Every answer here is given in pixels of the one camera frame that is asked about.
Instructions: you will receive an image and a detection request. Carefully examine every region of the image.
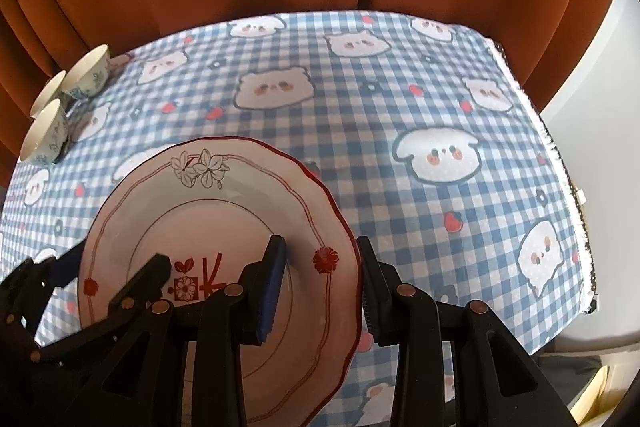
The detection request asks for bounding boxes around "blue floral bowl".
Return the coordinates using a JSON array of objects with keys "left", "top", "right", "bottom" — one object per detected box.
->
[{"left": 20, "top": 98, "right": 68, "bottom": 165}]

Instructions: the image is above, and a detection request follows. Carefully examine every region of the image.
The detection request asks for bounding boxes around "blue checkered cartoon tablecloth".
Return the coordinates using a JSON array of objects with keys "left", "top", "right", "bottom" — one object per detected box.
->
[{"left": 0, "top": 10, "right": 599, "bottom": 427}]

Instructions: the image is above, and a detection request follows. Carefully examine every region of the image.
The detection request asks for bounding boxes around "red-rimmed small plate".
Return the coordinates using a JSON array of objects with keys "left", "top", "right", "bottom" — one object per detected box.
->
[{"left": 77, "top": 138, "right": 361, "bottom": 426}]

